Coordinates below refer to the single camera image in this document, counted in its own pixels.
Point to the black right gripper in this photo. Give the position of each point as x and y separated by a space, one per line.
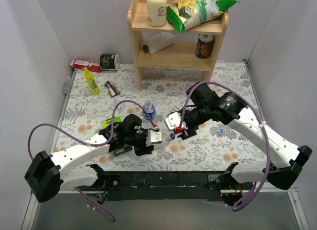
187 124

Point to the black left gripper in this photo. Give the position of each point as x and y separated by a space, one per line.
141 141

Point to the clear plastic bottle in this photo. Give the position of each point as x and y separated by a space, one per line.
165 142

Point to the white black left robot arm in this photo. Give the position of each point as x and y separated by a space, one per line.
50 173

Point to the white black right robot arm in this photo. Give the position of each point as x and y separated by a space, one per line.
286 160

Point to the small blue-label water bottle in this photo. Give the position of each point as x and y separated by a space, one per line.
149 107

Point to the yellow squeeze bottle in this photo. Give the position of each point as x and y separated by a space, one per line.
91 82

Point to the lying white bottle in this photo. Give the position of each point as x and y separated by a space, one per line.
158 42

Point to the cream lotion bottle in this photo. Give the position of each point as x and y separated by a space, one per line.
156 12

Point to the brown chocolate bar wrapper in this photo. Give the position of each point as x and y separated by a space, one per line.
113 91

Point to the floral table cloth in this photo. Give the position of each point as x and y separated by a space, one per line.
166 89

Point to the wooden two-tier shelf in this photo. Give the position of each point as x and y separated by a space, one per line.
181 54

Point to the dark tin can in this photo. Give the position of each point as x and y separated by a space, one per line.
204 46

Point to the black white paper cup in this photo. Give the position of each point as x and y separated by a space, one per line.
109 62

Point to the red white toothpaste box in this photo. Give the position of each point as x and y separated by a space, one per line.
80 64

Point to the green chips bag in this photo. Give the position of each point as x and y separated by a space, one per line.
186 14

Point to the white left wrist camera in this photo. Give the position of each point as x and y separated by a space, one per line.
155 137

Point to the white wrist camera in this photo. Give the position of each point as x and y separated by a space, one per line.
155 137
173 121

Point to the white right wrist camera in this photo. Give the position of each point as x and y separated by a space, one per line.
173 121

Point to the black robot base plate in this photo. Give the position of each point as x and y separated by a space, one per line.
161 185

